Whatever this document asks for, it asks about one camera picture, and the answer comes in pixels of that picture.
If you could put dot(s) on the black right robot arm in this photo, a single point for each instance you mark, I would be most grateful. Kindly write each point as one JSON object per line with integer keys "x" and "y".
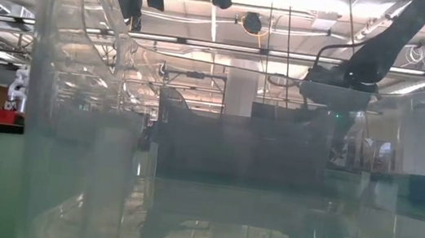
{"x": 395, "y": 40}

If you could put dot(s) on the clear plastic bin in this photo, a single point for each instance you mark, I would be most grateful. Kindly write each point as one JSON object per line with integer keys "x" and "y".
{"x": 64, "y": 181}

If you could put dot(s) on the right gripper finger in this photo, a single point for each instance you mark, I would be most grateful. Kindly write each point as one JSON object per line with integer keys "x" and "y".
{"x": 343, "y": 132}

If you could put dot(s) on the dark computer monitor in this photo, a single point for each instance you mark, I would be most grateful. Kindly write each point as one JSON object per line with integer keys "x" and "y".
{"x": 275, "y": 113}

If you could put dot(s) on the dark smoke plastic bin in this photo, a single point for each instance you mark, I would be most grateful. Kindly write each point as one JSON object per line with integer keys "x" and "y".
{"x": 233, "y": 150}

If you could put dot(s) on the long ceiling light strip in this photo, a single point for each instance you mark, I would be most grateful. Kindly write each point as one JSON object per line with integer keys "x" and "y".
{"x": 206, "y": 44}

